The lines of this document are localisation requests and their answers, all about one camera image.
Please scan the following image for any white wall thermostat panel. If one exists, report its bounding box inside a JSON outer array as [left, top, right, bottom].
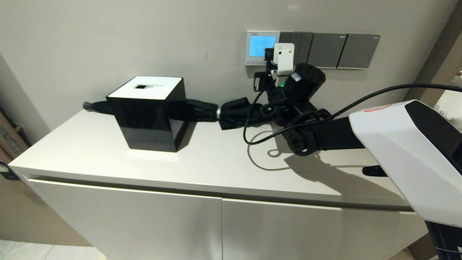
[[245, 31, 281, 67]]

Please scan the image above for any black folded umbrella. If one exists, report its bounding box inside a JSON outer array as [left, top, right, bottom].
[[83, 97, 280, 131]]

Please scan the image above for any white sideboard cabinet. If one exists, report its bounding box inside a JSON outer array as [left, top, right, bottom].
[[8, 108, 431, 260]]

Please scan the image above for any black tissue box white lid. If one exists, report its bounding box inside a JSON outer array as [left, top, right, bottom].
[[106, 76, 189, 153]]

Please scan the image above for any white cabinet door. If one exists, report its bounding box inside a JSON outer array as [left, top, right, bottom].
[[27, 178, 223, 260], [222, 198, 429, 260]]

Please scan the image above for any white bed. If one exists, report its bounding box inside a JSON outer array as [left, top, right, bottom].
[[433, 74, 462, 133]]

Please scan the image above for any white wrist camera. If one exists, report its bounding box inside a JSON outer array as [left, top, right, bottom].
[[273, 43, 295, 77]]

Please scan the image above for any black cable adapter block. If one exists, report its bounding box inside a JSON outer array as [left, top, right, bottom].
[[254, 71, 270, 92]]

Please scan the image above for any grey triple rocker wall switch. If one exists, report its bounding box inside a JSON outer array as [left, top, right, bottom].
[[280, 32, 314, 68]]

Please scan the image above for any grey single wall switch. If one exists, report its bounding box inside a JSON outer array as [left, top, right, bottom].
[[337, 34, 381, 69], [309, 33, 348, 69]]

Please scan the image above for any long black cable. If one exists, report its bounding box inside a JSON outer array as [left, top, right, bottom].
[[243, 83, 462, 146]]

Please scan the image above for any brown wooden door frame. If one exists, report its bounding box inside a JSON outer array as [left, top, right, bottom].
[[404, 0, 462, 104]]

